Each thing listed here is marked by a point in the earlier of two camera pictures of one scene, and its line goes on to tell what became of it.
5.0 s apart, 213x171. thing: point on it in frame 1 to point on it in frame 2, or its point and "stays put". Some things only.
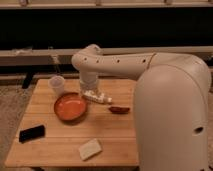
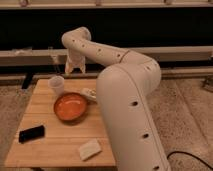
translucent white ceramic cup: (57, 83) stays put
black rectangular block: (30, 133) stays put
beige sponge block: (90, 149) stays put
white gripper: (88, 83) to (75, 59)
